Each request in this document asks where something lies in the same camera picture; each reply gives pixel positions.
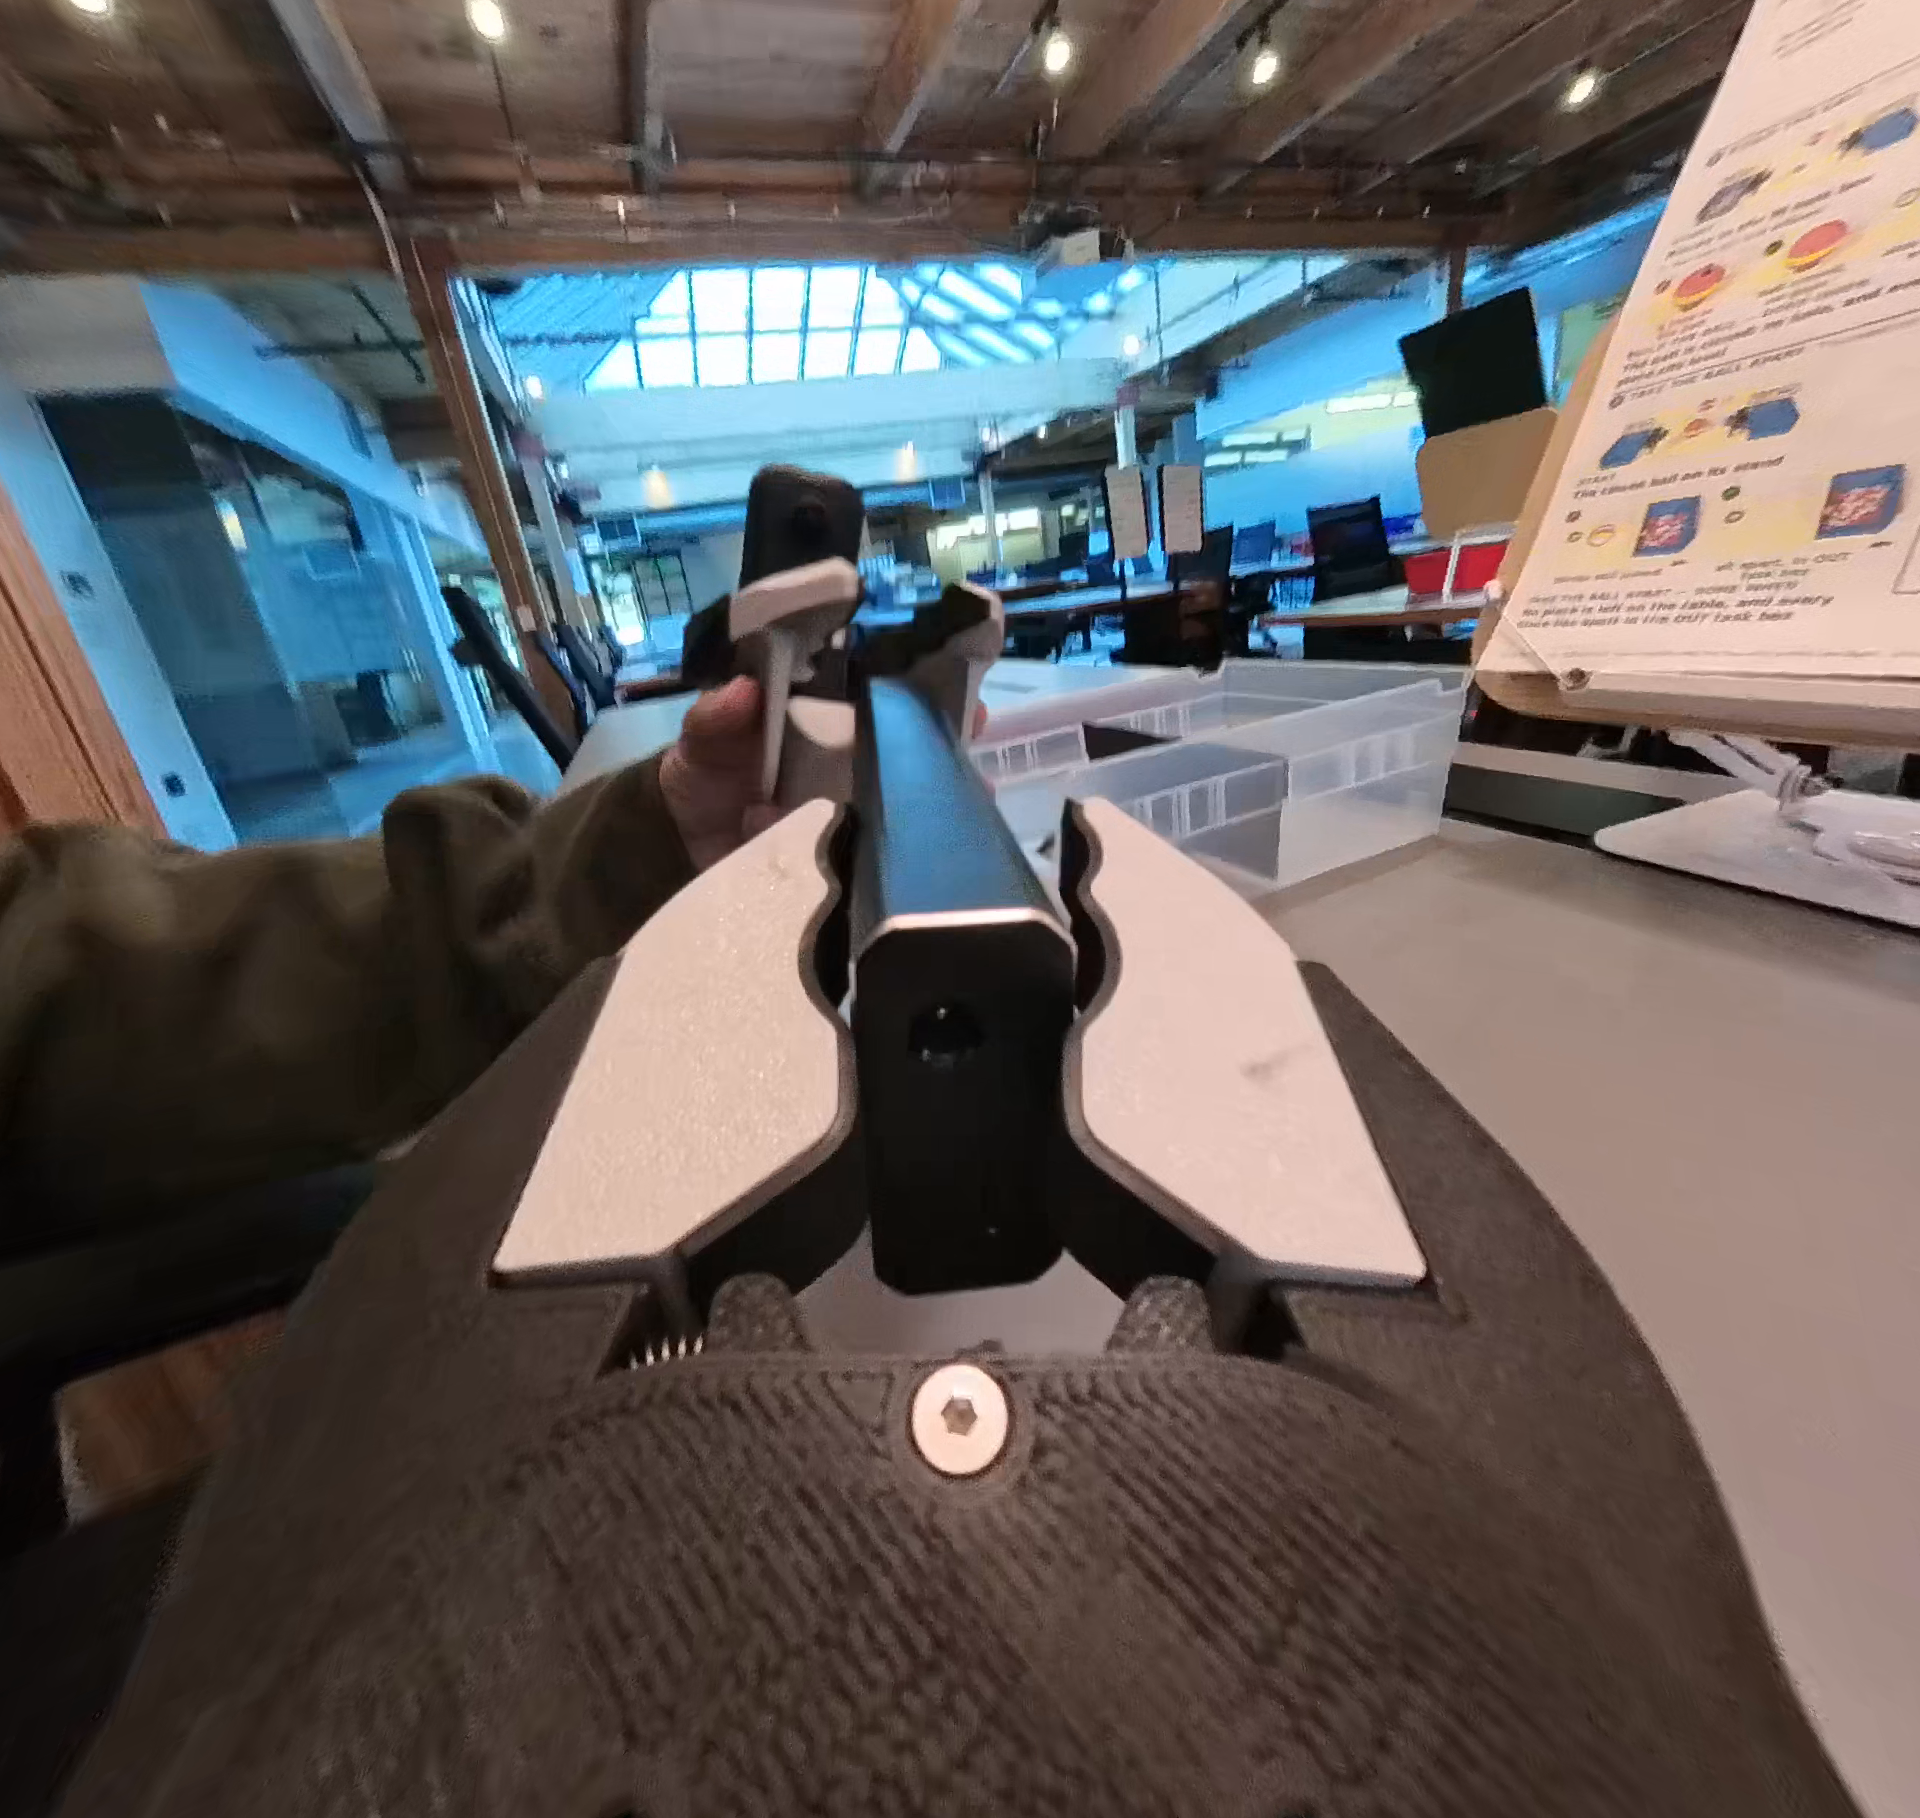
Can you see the person's left hand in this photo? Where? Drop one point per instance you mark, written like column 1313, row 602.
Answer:
column 712, row 783

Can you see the clear plastic bin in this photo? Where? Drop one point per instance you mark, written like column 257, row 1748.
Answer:
column 1289, row 783

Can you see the black office chair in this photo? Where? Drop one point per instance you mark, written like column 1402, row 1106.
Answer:
column 1347, row 537

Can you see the ceiling projector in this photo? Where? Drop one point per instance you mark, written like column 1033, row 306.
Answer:
column 1073, row 247

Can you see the wooden post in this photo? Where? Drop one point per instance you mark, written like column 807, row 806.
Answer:
column 464, row 467

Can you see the red bin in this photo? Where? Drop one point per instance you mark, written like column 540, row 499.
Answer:
column 1446, row 567

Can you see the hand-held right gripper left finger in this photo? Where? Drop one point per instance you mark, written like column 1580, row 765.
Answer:
column 691, row 1085

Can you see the white standing board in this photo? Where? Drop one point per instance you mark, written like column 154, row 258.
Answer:
column 1127, row 507
column 1181, row 507

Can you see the black angled stand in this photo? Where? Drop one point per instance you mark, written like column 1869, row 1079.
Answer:
column 502, row 672

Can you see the black monitor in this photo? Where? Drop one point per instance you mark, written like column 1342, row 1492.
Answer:
column 1480, row 365

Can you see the tan board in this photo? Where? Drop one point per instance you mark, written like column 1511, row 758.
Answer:
column 1480, row 498

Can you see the wooden edged table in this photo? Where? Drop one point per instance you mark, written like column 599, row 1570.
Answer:
column 1351, row 610

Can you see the person's left forearm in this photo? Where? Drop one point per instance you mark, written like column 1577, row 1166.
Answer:
column 301, row 950

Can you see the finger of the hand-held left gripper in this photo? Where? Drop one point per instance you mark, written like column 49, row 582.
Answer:
column 975, row 632
column 790, row 600

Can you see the grey desk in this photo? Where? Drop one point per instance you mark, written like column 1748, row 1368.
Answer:
column 1574, row 1174

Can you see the grey topped table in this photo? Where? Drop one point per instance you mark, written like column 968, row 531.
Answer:
column 615, row 739

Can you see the printed instruction sheet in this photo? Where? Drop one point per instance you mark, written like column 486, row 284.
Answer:
column 1771, row 347

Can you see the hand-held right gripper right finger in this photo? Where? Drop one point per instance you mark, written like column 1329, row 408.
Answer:
column 1232, row 1085

